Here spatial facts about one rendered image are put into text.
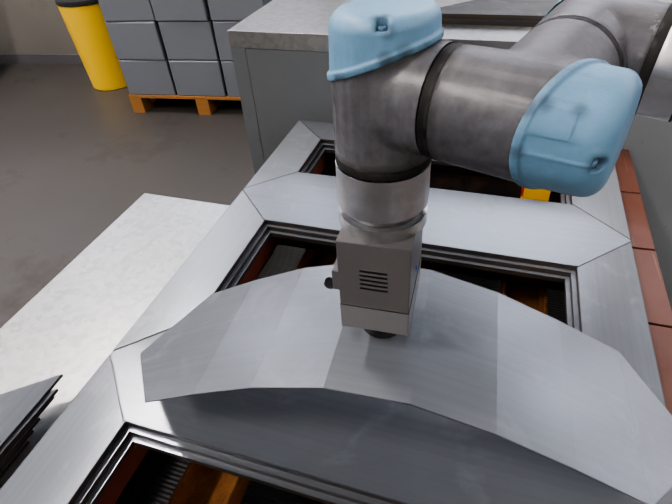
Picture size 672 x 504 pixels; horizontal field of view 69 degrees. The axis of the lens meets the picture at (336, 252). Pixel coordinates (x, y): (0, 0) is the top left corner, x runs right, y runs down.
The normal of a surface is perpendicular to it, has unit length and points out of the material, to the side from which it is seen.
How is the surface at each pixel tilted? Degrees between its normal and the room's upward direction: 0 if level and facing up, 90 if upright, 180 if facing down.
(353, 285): 90
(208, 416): 0
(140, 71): 90
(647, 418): 27
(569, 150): 79
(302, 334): 17
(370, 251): 90
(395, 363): 0
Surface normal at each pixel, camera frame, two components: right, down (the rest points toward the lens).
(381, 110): -0.58, 0.49
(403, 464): -0.06, -0.76
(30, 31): -0.19, 0.65
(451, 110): -0.57, 0.26
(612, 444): 0.38, -0.63
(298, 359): -0.34, -0.76
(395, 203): 0.23, 0.62
